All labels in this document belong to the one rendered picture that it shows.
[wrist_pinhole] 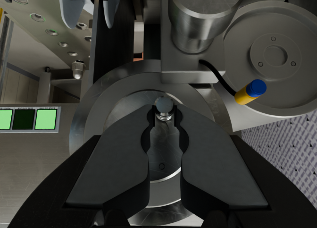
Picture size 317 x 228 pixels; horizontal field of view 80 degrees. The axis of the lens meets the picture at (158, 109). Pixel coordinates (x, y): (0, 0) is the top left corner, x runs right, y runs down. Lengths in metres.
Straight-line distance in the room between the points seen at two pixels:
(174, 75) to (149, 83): 0.03
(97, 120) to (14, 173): 0.47
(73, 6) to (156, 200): 0.20
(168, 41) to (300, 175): 0.22
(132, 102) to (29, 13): 0.32
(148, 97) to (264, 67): 0.11
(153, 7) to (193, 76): 0.42
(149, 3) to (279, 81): 0.41
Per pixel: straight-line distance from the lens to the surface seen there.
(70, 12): 0.23
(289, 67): 0.22
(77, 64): 0.58
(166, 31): 0.16
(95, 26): 0.23
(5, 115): 0.65
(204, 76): 0.16
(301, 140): 0.29
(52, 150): 0.58
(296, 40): 0.24
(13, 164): 0.63
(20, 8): 0.43
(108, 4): 0.21
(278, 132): 0.33
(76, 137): 0.19
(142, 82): 0.17
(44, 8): 0.41
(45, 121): 0.59
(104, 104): 0.18
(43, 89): 3.39
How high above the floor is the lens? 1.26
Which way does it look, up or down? 12 degrees down
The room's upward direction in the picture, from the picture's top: 180 degrees clockwise
